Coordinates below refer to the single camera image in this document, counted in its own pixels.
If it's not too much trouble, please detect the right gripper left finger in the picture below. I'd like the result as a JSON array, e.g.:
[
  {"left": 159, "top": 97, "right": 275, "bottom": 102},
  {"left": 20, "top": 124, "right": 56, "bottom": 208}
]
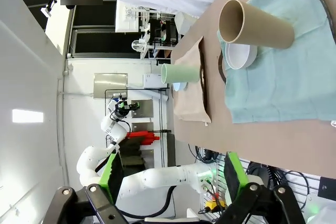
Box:
[{"left": 44, "top": 152, "right": 127, "bottom": 224}]

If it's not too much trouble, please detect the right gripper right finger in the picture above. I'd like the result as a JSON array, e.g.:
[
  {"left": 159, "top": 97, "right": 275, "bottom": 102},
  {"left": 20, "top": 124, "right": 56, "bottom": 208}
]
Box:
[{"left": 217, "top": 152, "right": 307, "bottom": 224}]

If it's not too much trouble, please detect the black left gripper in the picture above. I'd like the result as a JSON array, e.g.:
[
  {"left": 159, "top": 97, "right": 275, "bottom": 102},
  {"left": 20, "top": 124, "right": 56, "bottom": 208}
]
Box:
[{"left": 115, "top": 100, "right": 141, "bottom": 119}]

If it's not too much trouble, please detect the light blue bowl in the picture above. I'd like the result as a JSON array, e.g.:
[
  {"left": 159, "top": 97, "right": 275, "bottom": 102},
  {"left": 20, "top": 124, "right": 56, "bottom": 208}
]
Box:
[{"left": 172, "top": 82, "right": 188, "bottom": 92}]

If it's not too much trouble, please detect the beige cloth mat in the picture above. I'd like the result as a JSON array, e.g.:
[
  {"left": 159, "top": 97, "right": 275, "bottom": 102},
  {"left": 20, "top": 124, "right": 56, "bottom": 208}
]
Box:
[{"left": 173, "top": 36, "right": 212, "bottom": 124}]

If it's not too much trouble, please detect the tall pale green cup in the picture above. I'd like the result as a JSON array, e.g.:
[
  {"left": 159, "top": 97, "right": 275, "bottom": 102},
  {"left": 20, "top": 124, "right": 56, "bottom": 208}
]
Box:
[{"left": 160, "top": 63, "right": 200, "bottom": 84}]

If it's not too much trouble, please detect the teal cloth mat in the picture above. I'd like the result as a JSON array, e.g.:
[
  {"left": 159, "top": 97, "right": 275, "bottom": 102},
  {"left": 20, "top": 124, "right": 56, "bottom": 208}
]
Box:
[{"left": 216, "top": 0, "right": 336, "bottom": 124}]

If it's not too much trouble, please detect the grey-white bowl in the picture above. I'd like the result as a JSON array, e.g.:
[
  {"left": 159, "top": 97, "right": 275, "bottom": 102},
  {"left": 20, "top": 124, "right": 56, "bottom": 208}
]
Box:
[{"left": 225, "top": 42, "right": 258, "bottom": 70}]

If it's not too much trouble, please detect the tall brown cup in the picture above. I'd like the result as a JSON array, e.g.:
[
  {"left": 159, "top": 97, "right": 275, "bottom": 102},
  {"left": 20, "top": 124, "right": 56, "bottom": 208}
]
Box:
[{"left": 218, "top": 0, "right": 296, "bottom": 50}]

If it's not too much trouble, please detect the dark green fabric bundle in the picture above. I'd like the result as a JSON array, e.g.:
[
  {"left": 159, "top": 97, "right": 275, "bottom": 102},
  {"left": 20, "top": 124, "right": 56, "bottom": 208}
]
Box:
[{"left": 119, "top": 140, "right": 146, "bottom": 168}]

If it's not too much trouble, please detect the yellow plug block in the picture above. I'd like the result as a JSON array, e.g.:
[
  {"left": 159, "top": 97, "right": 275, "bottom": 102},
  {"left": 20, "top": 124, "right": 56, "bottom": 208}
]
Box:
[{"left": 206, "top": 199, "right": 228, "bottom": 213}]

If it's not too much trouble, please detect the red tools bundle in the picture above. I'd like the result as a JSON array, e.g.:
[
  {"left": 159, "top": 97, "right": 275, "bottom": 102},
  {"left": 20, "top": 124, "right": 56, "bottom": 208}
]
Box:
[{"left": 125, "top": 131, "right": 161, "bottom": 146}]

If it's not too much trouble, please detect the rectangular ceiling light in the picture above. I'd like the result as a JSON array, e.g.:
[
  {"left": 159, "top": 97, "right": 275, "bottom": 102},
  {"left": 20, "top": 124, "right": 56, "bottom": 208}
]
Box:
[{"left": 12, "top": 110, "right": 44, "bottom": 123}]

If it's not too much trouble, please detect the grey metal wall panel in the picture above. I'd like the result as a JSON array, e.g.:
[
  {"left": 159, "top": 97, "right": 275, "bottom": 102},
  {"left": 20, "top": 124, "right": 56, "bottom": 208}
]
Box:
[{"left": 93, "top": 73, "right": 129, "bottom": 99}]

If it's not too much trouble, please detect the black cable bundle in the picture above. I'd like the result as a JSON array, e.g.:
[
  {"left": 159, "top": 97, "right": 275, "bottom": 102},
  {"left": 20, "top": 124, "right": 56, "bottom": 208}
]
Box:
[{"left": 246, "top": 161, "right": 316, "bottom": 209}]

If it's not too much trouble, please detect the white wall box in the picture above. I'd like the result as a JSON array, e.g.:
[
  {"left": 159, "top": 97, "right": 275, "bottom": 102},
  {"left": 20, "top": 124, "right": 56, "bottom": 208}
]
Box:
[{"left": 143, "top": 73, "right": 162, "bottom": 88}]

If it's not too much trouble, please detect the thick black arm base cable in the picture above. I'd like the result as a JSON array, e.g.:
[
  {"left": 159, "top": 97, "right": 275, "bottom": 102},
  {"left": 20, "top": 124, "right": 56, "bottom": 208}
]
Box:
[{"left": 125, "top": 186, "right": 180, "bottom": 219}]

